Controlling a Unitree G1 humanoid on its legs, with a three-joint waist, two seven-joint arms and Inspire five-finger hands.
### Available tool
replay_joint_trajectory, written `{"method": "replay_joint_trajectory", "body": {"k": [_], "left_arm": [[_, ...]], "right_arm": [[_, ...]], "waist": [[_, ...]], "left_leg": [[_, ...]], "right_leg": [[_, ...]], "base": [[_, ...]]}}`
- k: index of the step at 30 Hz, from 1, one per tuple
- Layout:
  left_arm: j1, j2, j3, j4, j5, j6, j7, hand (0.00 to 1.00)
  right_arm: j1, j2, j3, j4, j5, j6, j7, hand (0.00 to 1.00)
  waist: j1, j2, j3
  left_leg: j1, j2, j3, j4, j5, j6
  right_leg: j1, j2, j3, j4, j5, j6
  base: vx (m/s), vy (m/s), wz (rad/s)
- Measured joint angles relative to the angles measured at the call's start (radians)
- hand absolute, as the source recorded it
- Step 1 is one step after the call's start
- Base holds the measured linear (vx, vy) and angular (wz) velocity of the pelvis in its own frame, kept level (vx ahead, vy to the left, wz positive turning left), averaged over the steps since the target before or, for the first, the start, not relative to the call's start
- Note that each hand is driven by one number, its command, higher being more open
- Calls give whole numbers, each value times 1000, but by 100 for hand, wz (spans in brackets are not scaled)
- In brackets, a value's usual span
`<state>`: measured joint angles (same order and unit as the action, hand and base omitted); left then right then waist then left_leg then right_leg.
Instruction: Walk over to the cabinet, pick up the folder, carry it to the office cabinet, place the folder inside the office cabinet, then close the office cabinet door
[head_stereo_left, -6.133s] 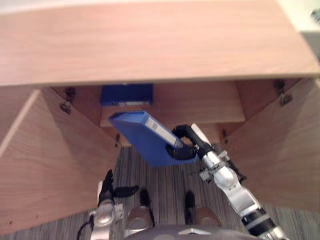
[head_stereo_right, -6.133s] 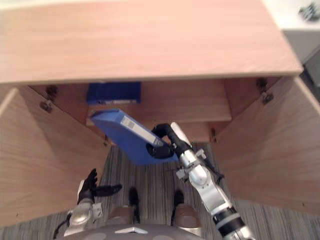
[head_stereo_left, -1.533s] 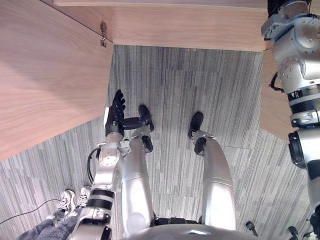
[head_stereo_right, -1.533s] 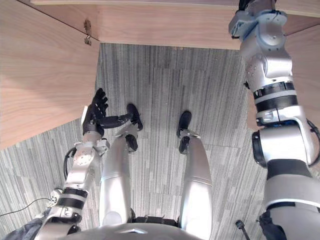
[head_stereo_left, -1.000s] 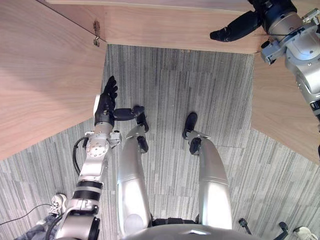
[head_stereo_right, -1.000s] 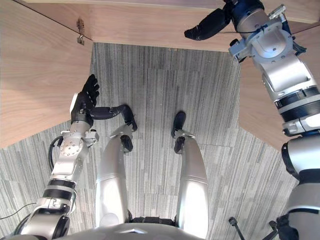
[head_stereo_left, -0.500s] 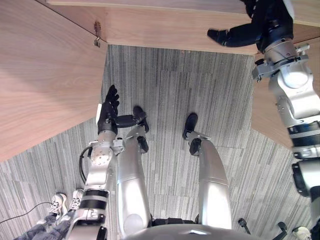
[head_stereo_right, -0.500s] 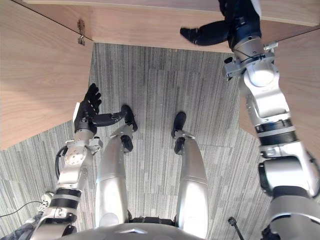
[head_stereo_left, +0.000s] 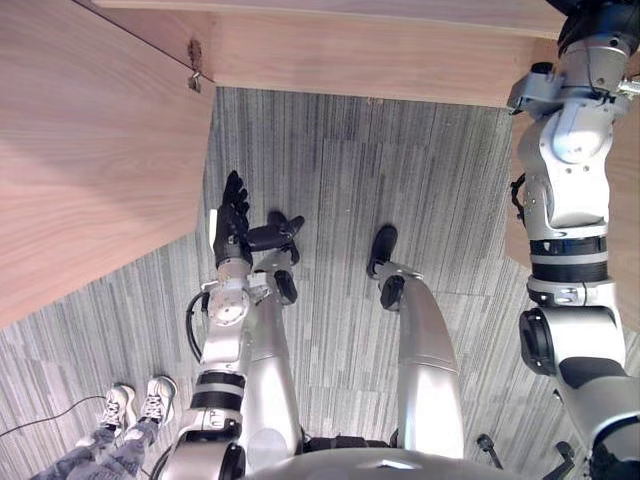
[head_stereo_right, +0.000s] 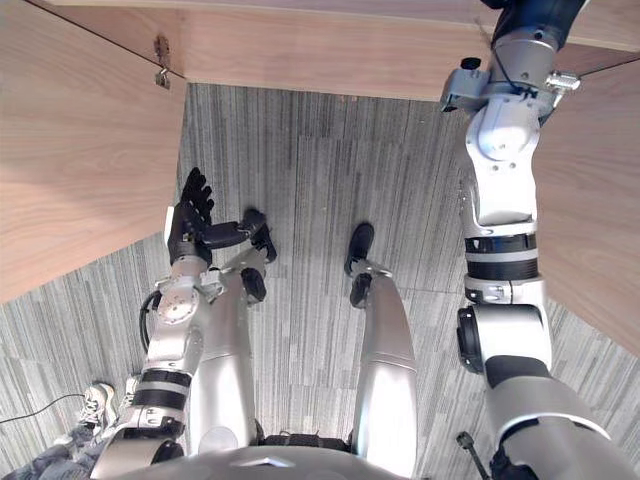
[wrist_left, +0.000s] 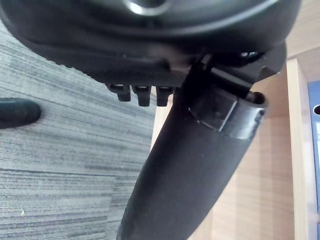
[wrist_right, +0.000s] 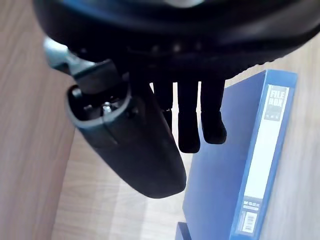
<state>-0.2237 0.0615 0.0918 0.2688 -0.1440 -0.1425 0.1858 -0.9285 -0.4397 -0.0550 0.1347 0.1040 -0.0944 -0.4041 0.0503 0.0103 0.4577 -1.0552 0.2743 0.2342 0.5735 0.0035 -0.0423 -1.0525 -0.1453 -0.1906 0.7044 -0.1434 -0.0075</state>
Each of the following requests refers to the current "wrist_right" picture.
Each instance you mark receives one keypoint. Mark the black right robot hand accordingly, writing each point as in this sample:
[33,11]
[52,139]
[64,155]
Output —
[140,150]

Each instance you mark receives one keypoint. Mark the blue file box folder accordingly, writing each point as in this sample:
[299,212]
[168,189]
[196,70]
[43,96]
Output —
[220,180]

